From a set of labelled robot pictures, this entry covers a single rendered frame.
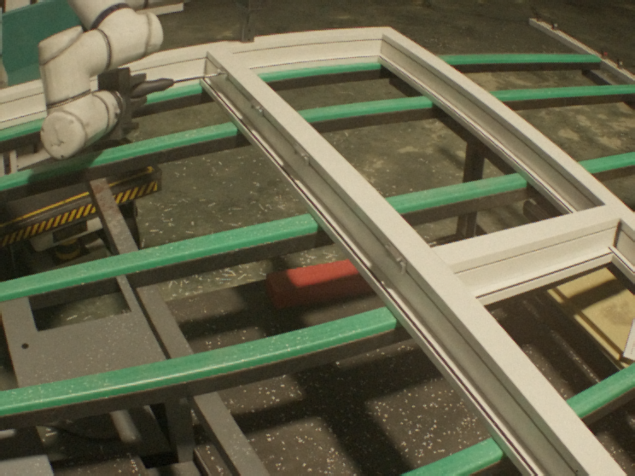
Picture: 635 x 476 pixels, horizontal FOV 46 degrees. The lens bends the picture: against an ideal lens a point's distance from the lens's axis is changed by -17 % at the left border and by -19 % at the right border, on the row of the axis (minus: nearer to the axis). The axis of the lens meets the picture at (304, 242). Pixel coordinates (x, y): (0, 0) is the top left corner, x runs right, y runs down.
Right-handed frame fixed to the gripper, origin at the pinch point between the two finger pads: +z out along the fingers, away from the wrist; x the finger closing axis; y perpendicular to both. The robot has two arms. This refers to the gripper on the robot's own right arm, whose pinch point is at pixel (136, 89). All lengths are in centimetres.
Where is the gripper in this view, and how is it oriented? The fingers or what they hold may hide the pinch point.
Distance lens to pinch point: 161.7
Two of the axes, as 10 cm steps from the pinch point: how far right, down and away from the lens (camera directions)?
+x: -0.5, -9.3, -3.7
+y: 9.7, 0.4, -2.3
